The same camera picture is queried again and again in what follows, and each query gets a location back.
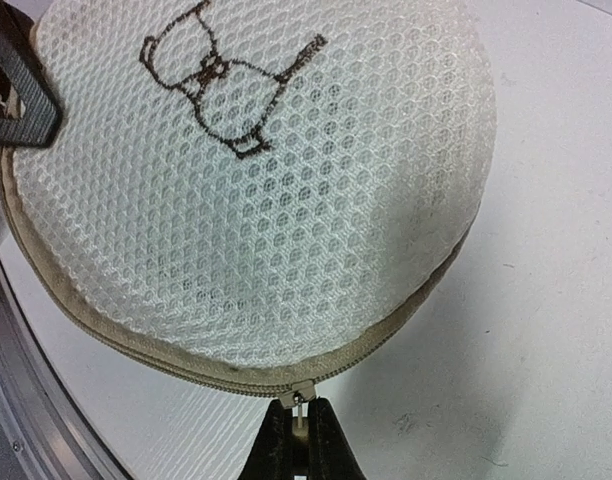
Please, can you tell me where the metal zipper pull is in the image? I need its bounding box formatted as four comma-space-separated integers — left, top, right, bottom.
278, 379, 316, 430

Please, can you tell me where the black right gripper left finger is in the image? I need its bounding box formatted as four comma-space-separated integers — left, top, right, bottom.
240, 400, 294, 480

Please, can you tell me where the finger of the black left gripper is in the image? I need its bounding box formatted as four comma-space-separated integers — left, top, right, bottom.
0, 1, 63, 148

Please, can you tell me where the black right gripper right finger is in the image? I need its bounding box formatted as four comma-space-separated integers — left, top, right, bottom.
307, 398, 366, 480

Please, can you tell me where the aluminium front rail frame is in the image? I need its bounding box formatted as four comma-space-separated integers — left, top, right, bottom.
0, 217, 132, 479

